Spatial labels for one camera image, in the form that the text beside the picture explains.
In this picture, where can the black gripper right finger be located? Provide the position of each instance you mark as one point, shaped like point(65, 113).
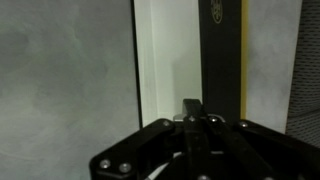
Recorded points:
point(217, 149)

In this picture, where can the dark grey patterned sofa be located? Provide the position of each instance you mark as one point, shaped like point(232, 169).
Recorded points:
point(304, 106)

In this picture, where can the grey coffee table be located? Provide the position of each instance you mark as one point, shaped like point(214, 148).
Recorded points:
point(69, 83)

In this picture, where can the black book with yellow spine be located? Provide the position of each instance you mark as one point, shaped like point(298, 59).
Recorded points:
point(191, 49)

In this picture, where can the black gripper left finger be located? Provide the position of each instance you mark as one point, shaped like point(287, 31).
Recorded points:
point(140, 154)

